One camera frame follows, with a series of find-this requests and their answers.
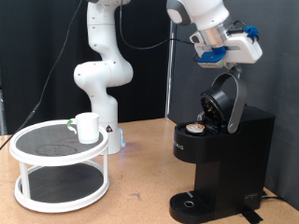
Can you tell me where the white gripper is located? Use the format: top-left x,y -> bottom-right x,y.
193,32 -> 263,77

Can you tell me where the white coffee pod orange rim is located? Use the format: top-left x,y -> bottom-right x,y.
185,122 -> 206,134

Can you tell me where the black Keurig coffee machine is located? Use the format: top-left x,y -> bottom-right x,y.
168,69 -> 277,224

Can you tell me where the grey partition panel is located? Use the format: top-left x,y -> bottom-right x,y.
167,0 -> 299,211

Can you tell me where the black tape strip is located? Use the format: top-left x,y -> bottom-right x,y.
237,206 -> 263,224

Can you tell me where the white ceramic mug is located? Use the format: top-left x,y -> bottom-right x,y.
66,112 -> 101,145

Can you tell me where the white two-tier turntable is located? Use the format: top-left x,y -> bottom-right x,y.
8,119 -> 110,214

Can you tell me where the black backdrop curtain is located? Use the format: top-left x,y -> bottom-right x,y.
0,0 -> 173,135

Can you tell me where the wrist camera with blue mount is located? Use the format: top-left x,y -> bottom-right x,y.
196,46 -> 227,69

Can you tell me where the blue cable clip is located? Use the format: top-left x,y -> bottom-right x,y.
243,25 -> 261,41

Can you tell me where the black power cord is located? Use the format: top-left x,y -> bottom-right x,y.
261,189 -> 286,202

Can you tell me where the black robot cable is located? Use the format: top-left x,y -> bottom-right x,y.
0,0 -> 200,151

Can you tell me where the grey metal frame post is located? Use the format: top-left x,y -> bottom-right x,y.
0,88 -> 6,135

